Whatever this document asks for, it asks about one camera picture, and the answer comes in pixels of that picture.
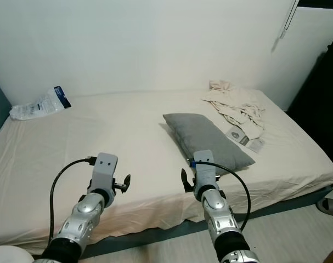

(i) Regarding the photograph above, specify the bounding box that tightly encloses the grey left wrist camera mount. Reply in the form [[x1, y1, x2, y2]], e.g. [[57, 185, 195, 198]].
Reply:
[[88, 153, 118, 206]]

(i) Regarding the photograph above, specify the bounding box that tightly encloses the dark window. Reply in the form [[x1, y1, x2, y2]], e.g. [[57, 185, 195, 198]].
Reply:
[[298, 0, 333, 8]]

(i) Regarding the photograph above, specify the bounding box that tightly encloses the white round object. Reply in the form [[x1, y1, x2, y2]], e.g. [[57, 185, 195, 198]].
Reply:
[[0, 245, 35, 263]]

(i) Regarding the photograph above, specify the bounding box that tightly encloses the white and blue plastic bag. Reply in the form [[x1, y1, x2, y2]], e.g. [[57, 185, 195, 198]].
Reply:
[[9, 85, 72, 121]]

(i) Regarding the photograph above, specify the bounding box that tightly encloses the grey slipper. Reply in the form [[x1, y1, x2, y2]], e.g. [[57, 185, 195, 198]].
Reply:
[[316, 197, 333, 219]]

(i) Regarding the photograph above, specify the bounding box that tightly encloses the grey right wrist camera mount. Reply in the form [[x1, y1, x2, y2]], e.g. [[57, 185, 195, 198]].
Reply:
[[193, 150, 216, 190]]

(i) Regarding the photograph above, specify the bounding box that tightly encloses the grey pillow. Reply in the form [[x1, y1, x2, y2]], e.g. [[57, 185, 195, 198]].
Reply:
[[162, 113, 256, 176]]

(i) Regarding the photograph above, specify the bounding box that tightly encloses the crumpled beige clothing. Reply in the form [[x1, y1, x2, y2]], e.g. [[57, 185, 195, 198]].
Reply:
[[201, 80, 266, 140]]

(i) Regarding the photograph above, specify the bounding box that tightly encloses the grey printed garment tag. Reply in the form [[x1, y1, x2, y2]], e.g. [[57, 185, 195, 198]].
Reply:
[[247, 138, 266, 153], [225, 127, 249, 145]]

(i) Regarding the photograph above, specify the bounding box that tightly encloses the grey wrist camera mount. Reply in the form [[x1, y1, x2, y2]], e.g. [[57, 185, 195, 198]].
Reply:
[[88, 153, 118, 206], [193, 150, 216, 190]]

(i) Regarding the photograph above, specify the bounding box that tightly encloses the white blind wand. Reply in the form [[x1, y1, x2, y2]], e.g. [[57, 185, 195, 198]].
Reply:
[[280, 0, 300, 39]]

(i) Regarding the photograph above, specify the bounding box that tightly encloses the large black case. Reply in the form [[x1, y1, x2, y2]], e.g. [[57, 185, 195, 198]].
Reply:
[[287, 37, 333, 159]]

